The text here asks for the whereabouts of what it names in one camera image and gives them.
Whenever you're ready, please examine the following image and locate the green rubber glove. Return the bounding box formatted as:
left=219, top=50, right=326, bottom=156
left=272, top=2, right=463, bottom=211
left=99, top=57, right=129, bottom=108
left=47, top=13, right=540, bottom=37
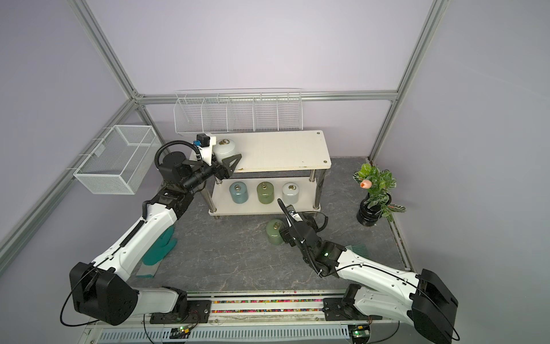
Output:
left=136, top=226, right=178, bottom=278

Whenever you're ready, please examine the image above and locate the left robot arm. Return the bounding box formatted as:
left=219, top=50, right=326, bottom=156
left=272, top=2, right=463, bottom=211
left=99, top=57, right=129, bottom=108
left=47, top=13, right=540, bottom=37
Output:
left=65, top=134, right=242, bottom=325

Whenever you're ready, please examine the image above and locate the white wire divided basket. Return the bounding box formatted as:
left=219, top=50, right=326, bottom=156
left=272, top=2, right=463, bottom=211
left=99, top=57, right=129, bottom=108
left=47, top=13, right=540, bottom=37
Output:
left=173, top=88, right=304, bottom=134

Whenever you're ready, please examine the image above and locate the small blue tea canister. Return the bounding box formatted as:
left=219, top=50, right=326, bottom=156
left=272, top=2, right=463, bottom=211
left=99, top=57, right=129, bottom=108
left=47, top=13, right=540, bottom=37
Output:
left=229, top=181, right=249, bottom=204

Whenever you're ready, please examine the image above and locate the small white tea canister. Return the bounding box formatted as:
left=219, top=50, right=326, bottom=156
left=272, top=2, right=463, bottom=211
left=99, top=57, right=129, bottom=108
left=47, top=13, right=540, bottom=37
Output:
left=282, top=182, right=299, bottom=204

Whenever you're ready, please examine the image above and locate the potted plant with pink flower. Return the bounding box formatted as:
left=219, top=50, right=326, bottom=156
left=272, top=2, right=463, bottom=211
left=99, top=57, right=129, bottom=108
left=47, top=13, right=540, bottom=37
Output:
left=353, top=163, right=406, bottom=226

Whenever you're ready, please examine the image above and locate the small green tea canister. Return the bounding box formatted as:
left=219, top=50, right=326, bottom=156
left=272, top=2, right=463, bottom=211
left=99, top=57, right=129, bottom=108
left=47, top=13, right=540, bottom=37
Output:
left=256, top=181, right=274, bottom=204

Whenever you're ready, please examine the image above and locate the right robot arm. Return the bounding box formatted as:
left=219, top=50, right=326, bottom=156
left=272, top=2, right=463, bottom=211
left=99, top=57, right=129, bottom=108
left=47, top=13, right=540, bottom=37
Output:
left=277, top=199, right=461, bottom=343

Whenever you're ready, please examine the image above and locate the white mesh basket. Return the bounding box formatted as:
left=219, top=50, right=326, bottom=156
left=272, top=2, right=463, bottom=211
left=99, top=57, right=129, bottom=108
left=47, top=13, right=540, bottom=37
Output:
left=73, top=125, right=161, bottom=195

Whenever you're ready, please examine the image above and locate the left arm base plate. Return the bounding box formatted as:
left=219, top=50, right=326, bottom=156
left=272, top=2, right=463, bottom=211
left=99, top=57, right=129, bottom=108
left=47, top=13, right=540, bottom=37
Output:
left=149, top=300, right=212, bottom=325

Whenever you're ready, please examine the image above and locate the large green tea canister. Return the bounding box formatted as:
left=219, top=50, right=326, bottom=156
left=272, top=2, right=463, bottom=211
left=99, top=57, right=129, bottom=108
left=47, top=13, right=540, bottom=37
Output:
left=265, top=219, right=284, bottom=245

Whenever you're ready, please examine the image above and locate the white slotted cable duct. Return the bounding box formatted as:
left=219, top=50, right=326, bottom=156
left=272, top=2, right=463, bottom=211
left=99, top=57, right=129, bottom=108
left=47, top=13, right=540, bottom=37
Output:
left=94, top=325, right=351, bottom=343

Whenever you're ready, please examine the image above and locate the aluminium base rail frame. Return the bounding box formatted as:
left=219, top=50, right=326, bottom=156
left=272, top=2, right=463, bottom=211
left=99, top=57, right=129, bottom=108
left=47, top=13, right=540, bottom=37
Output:
left=80, top=292, right=411, bottom=343

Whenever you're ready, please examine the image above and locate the large white tea canister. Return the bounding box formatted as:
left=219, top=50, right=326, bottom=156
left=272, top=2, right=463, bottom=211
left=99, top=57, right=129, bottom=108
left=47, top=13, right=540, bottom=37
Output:
left=213, top=138, right=236, bottom=163

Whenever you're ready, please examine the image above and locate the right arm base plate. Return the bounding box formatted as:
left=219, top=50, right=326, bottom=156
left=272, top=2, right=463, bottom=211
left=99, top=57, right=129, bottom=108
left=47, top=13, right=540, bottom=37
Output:
left=322, top=298, right=383, bottom=321

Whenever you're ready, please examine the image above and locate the white two-tier shelf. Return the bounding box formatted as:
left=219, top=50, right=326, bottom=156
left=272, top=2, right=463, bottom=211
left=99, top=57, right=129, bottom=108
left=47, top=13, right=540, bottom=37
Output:
left=202, top=130, right=332, bottom=216

